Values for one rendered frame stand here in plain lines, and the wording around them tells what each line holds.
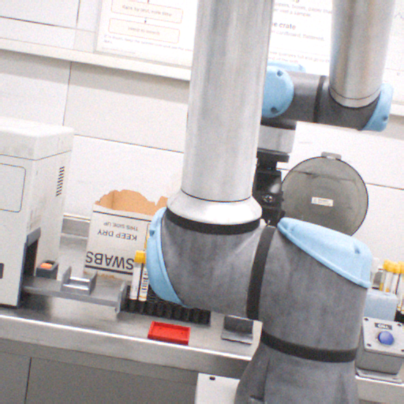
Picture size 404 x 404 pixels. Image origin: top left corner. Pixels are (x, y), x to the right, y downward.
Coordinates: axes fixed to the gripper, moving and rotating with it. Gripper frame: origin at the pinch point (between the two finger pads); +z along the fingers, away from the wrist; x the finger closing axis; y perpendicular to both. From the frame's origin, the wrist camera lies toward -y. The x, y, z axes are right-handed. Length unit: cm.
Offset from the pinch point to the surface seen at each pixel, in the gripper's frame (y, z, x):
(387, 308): 6.3, 4.8, -26.2
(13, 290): -7.5, 9.5, 38.5
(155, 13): 56, -46, 32
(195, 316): 2.4, 11.5, 7.9
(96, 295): -4.5, 8.7, 25.0
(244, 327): -1.7, 10.6, -0.9
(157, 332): -6.6, 12.5, 13.5
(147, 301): 2.6, 10.2, 16.8
